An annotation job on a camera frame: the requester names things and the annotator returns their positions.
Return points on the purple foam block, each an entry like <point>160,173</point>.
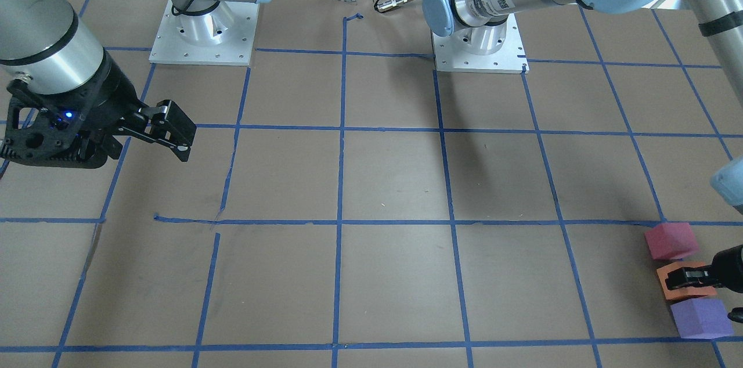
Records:
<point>702,319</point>

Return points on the pink foam block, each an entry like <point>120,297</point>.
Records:
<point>671,240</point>

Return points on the orange foam block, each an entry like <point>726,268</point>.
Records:
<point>682,293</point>

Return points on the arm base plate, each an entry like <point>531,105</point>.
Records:
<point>486,49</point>
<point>223,37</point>

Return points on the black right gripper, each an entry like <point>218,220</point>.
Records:
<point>114,96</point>

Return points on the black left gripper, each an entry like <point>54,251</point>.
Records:
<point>730,266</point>

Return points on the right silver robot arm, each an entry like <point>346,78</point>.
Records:
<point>47,40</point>

